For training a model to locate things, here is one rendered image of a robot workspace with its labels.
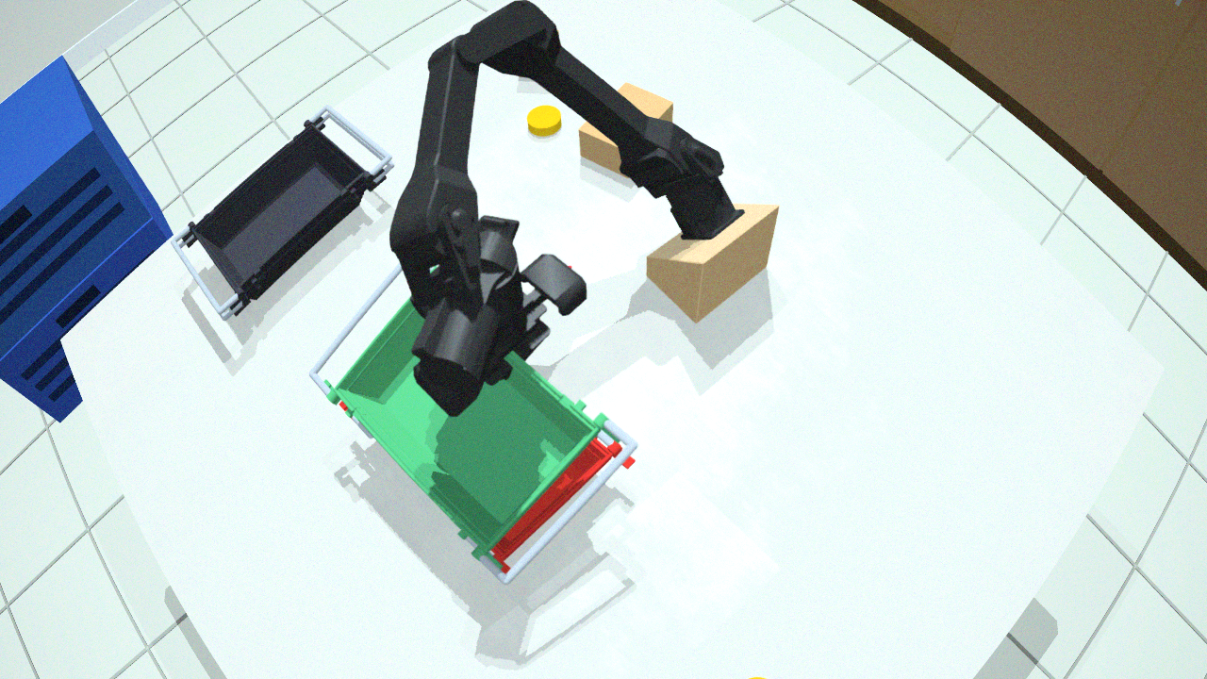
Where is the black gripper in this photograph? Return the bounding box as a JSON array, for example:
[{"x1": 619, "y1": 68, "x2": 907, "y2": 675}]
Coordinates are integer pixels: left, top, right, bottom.
[{"x1": 413, "y1": 253, "x2": 587, "y2": 417}]

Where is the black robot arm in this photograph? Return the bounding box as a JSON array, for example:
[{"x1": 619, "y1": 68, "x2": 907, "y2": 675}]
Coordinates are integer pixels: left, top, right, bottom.
[{"x1": 389, "y1": 0, "x2": 745, "y2": 394}]

